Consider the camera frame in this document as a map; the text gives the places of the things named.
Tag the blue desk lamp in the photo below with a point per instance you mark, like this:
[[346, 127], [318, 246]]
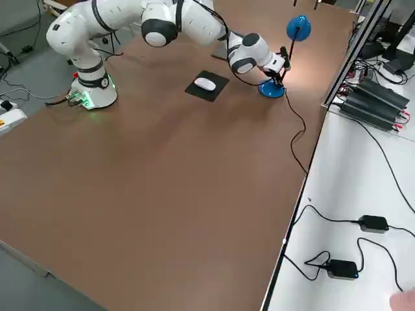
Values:
[[272, 91]]

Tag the aluminium frame post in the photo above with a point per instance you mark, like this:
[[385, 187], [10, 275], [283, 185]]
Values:
[[354, 52]]

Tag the white computer mouse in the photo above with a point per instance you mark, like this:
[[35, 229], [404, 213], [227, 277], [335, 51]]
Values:
[[205, 84]]

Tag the black power adapter blue light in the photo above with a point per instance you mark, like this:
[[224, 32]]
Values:
[[342, 269]]

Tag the black power supply unit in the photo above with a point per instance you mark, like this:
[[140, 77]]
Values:
[[382, 97], [369, 115]]

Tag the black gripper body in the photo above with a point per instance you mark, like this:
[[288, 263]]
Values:
[[286, 63]]

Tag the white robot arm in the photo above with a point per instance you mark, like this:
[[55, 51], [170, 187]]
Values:
[[81, 39]]

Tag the black mouse mat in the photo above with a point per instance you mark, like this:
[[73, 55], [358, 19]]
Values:
[[220, 81]]

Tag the black monitor stand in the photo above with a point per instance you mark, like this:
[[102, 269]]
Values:
[[394, 66]]

